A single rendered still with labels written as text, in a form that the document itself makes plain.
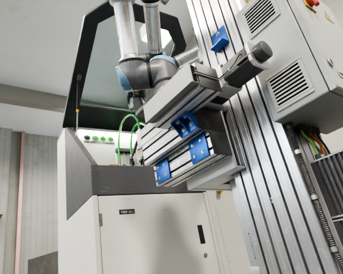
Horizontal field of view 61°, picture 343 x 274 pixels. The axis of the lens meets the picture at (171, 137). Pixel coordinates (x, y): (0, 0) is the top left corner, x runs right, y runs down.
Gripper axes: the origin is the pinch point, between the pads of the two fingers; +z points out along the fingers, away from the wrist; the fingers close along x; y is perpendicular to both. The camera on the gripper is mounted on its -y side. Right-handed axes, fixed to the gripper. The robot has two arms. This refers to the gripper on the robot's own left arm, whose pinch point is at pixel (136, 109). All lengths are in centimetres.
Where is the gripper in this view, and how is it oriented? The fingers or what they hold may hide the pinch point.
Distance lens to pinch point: 181.4
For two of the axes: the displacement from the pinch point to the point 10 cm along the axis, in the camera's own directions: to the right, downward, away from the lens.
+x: 8.8, -2.2, 4.3
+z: 0.6, 9.3, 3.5
